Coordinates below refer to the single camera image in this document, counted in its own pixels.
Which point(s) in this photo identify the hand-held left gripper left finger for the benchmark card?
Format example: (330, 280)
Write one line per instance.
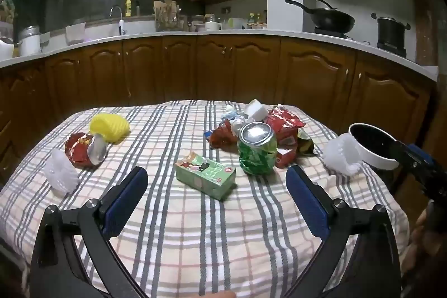
(125, 200)

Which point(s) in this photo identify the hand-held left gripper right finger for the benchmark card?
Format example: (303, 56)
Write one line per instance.
(307, 203)

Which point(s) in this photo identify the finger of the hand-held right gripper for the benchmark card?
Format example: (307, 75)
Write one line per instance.
(419, 151)
(417, 172)

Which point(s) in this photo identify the white round bin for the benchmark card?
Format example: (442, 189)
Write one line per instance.
(379, 158)

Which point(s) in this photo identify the small red box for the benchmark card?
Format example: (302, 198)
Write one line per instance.
(285, 156)

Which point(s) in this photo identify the green snack bag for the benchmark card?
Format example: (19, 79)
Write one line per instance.
(304, 144)

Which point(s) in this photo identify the crushed green can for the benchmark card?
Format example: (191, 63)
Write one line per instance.
(256, 151)

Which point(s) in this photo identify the large red snack bag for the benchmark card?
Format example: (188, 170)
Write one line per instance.
(284, 121)

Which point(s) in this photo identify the red wrapper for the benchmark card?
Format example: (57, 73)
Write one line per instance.
(223, 135)

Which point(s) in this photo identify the person's right hand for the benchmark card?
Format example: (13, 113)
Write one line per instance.
(417, 242)

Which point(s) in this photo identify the white foam fruit net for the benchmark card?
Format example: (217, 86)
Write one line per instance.
(340, 155)
(61, 174)

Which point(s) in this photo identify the red silver-lined snack bag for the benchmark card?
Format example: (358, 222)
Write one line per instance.
(78, 151)

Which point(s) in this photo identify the yellow foam fruit net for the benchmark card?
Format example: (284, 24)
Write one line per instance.
(108, 127)

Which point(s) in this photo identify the plaid tablecloth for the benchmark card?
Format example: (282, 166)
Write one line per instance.
(195, 242)

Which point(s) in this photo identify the green juice carton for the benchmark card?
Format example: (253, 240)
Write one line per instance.
(206, 175)

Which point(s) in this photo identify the crumpled clear plastic wrapper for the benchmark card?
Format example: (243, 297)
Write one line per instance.
(233, 114)

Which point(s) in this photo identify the black cooking pot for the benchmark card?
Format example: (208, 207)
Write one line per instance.
(391, 31)

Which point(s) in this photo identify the gas stove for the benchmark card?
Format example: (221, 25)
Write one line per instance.
(349, 36)

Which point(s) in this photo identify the brown wooden base cabinets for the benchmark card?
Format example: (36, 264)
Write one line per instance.
(223, 71)

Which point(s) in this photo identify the black wok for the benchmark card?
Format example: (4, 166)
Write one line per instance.
(331, 20)

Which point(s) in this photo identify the white kitchen countertop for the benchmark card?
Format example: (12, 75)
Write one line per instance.
(174, 34)

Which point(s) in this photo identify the white plastic tub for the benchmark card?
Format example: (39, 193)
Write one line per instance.
(75, 33)

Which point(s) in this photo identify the white canister with lid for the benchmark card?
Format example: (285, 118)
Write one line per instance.
(29, 41)

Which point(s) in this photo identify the utensil rack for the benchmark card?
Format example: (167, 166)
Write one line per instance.
(167, 17)

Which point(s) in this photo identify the seasoning bottles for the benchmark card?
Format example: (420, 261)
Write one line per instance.
(256, 21)

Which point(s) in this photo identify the chrome faucet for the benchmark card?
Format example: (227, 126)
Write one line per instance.
(117, 10)

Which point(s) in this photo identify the yellow dish soap bottle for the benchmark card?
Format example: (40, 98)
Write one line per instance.
(128, 6)

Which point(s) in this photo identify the white mug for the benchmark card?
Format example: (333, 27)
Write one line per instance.
(211, 26)

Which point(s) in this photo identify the white pitcher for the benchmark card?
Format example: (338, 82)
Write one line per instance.
(234, 23)

